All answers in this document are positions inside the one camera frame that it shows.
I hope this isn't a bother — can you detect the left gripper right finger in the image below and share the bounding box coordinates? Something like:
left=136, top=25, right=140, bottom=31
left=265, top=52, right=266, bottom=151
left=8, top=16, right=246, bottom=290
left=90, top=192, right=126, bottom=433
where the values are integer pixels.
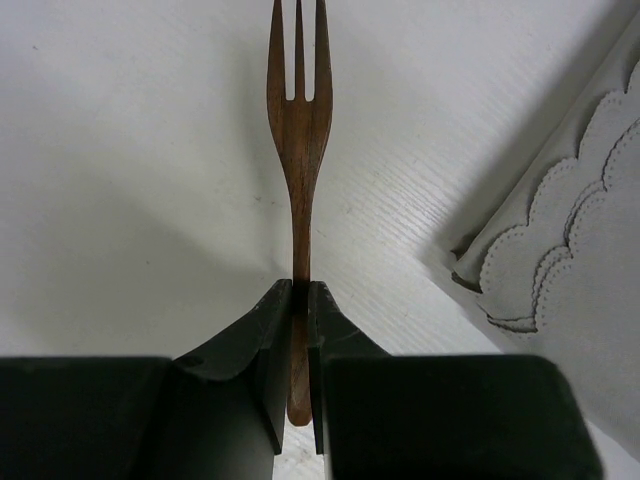
left=308, top=282, right=603, bottom=479

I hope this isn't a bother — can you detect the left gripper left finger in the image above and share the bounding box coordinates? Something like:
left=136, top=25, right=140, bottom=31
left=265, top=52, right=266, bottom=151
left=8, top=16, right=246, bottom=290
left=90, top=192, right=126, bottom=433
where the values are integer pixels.
left=1, top=280, right=292, bottom=479

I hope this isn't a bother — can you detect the grey cloth placemat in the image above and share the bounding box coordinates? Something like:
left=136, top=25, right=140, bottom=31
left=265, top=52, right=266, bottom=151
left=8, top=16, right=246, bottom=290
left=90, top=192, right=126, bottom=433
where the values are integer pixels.
left=454, top=20, right=639, bottom=456

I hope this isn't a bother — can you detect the brown wooden fork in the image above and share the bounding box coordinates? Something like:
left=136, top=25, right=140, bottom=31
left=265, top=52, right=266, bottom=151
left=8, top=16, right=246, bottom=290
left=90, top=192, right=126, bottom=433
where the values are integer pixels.
left=266, top=0, right=333, bottom=427

